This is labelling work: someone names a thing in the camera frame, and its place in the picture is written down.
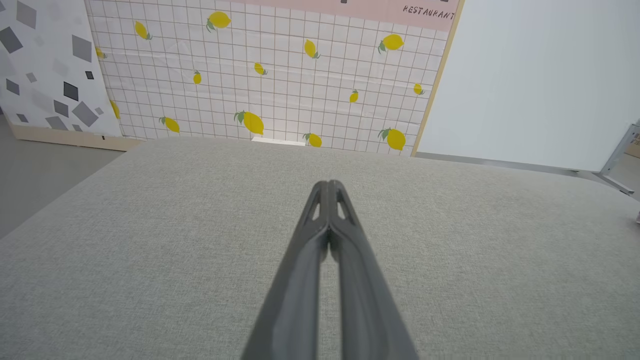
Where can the lemon print grid backdrop panel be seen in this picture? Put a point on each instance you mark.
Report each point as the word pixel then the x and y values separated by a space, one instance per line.
pixel 280 65

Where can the grey metal panel stand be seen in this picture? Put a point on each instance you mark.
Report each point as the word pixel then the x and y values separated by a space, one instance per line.
pixel 617 160

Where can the light grey fabric sofa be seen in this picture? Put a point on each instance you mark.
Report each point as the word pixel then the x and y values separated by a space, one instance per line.
pixel 150 240

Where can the small white flat box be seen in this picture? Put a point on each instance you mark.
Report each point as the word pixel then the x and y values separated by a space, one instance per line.
pixel 277 141

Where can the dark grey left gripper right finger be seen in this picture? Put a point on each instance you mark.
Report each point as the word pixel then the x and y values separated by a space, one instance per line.
pixel 365 305

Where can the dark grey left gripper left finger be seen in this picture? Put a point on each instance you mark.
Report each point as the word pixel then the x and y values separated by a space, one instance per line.
pixel 295 300

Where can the plain white backdrop panel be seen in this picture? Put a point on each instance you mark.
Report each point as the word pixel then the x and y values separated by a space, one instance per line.
pixel 535 80

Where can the grey diamond pattern panel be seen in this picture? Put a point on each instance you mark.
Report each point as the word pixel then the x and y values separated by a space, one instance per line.
pixel 45 75

